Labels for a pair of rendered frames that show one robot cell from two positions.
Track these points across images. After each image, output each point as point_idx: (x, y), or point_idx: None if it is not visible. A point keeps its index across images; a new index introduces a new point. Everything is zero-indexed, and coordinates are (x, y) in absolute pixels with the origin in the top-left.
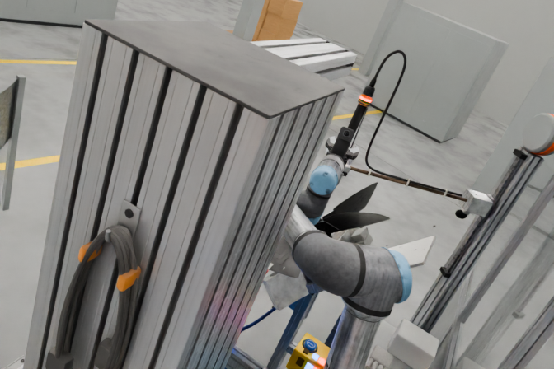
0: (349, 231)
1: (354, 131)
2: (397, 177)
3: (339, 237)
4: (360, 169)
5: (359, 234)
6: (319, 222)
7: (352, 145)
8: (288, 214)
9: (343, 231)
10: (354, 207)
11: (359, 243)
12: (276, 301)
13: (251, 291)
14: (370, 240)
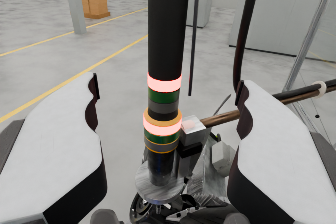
0: (208, 156)
1: (184, 7)
2: (304, 90)
3: (202, 181)
4: (227, 114)
5: (223, 159)
6: (175, 222)
7: (193, 68)
8: None
9: (200, 161)
10: (207, 134)
11: (225, 169)
12: None
13: None
14: (234, 155)
